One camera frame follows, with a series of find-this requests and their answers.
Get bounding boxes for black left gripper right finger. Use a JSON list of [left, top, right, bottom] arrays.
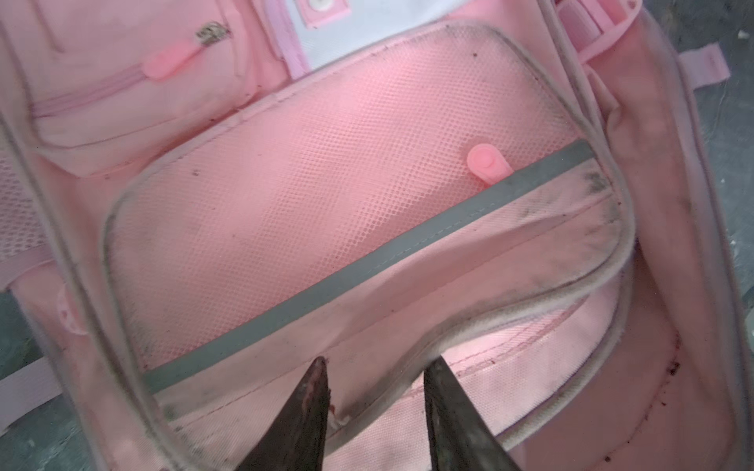
[[423, 357, 520, 471]]

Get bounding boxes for pink school backpack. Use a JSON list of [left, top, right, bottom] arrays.
[[1, 1, 753, 470]]

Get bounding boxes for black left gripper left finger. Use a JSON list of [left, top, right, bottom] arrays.
[[238, 356, 330, 471]]

